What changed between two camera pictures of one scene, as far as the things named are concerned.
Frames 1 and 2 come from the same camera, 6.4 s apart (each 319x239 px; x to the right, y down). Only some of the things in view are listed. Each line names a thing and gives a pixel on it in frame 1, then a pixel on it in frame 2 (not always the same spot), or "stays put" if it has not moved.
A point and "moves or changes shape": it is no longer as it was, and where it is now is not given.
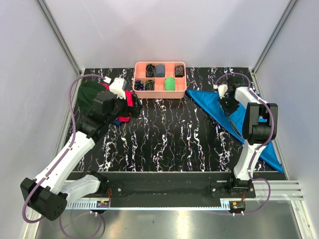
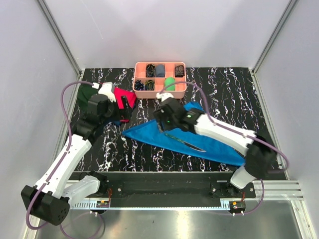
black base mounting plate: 141,189 stays put
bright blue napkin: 235,123 to 204,145
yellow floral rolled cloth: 149,85 stays put
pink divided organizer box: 160,79 stays put
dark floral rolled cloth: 150,70 stays put
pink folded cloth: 129,96 stays put
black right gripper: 227,111 to 160,115
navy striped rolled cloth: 139,85 stays put
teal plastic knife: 235,129 moves or changes shape
